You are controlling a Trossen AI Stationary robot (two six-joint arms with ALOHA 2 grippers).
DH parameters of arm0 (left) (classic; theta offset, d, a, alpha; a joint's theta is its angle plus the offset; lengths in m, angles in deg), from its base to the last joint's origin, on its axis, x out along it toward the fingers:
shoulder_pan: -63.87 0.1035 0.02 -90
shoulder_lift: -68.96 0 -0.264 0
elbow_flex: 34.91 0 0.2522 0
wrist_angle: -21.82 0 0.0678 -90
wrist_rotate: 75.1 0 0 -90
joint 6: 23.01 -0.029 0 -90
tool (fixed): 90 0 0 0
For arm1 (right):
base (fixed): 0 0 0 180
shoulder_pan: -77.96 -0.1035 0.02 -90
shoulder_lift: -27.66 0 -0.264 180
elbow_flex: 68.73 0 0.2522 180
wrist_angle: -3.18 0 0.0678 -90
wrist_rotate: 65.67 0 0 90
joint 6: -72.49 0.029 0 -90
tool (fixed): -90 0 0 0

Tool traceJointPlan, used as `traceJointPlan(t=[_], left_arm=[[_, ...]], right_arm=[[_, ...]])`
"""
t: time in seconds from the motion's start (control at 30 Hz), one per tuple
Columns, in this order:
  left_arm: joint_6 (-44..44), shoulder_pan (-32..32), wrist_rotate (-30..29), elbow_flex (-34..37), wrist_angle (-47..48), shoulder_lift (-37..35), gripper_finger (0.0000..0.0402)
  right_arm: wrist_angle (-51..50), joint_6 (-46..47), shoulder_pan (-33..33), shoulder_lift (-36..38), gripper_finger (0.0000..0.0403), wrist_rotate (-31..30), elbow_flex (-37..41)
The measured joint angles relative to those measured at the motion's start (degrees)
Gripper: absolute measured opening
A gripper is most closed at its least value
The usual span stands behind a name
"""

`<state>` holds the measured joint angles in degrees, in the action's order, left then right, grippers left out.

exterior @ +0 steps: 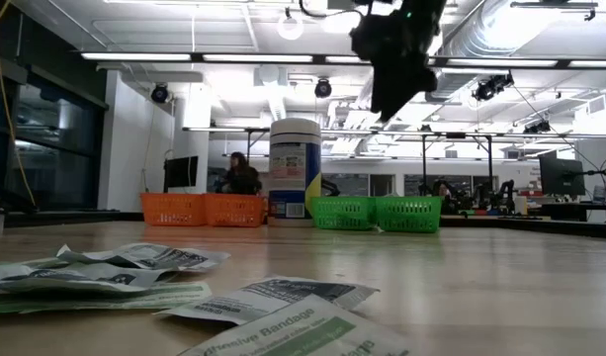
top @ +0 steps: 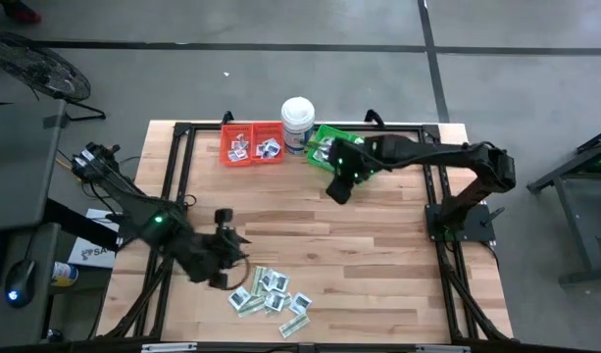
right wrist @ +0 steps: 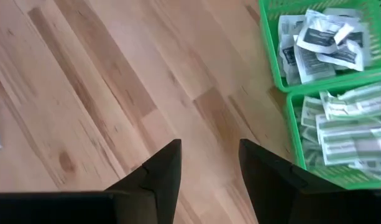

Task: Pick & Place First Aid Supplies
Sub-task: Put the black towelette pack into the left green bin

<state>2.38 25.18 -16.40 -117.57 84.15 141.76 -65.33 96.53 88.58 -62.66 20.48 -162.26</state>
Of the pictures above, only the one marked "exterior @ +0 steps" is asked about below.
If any round white ceiling lamp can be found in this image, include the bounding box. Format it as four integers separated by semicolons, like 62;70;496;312
276;7;305;42

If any black ceiling camera cluster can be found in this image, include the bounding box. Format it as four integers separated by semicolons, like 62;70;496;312
522;119;554;135
473;71;515;103

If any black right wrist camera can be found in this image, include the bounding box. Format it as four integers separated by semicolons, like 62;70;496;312
350;15;390;63

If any white antiseptic wipe packet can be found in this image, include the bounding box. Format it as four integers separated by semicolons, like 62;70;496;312
156;276;381;326
55;242;231;272
0;261;171;294

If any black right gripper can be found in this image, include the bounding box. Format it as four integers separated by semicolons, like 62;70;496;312
370;9;446;123

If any black desk monitor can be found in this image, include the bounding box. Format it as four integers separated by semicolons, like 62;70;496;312
538;150;586;197

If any black wall monitor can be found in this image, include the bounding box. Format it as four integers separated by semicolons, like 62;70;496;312
163;155;200;189

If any person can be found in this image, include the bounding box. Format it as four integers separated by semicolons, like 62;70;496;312
216;151;263;196

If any black aluminium rig frame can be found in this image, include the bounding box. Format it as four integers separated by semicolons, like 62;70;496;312
5;210;606;239

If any green plastic basket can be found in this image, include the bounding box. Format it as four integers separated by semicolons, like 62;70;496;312
309;195;378;231
374;195;443;233

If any orange plastic basket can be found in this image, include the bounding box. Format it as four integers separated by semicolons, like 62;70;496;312
203;193;268;228
139;192;208;227

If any yellow cable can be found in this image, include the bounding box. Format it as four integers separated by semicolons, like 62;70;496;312
0;0;40;209

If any overhead light bar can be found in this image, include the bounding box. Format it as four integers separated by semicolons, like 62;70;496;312
82;51;606;69

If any black background frame stand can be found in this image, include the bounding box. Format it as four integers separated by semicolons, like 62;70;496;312
183;126;494;197

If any dark glass window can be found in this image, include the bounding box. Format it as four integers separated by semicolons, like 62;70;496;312
0;73;106;212

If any white wipes canister blue label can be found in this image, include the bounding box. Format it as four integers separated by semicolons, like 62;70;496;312
268;118;323;227

